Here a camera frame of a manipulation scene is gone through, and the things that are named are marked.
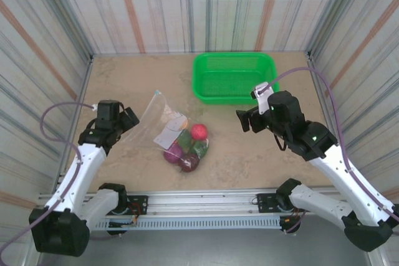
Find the clear zip-top bag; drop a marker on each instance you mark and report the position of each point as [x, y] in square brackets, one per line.
[149, 113]

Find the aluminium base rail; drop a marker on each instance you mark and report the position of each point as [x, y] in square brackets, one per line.
[202, 200]

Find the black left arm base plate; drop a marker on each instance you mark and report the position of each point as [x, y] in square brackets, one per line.
[140, 203]

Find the small orange tomato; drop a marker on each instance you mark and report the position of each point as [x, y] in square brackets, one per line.
[184, 125]

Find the green bell pepper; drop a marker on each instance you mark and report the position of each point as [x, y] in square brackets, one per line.
[199, 150]

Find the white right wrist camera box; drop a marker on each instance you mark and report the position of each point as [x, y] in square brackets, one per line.
[262, 97]

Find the pink red round fruit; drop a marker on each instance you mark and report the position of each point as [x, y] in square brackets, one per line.
[199, 132]

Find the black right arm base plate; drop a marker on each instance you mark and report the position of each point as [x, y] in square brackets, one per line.
[265, 202]

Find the green plastic mesh basket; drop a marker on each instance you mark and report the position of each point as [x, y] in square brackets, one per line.
[230, 76]

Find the dark red round vegetable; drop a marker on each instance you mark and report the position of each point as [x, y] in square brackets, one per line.
[190, 163]

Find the purple cabbage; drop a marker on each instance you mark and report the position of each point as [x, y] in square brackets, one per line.
[173, 154]

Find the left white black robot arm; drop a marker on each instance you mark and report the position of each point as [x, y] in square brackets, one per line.
[84, 166]

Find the dark green leafy cabbage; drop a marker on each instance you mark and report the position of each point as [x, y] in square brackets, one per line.
[186, 139]

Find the aluminium side frame bar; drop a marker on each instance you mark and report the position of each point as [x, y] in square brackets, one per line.
[319, 91]
[81, 91]

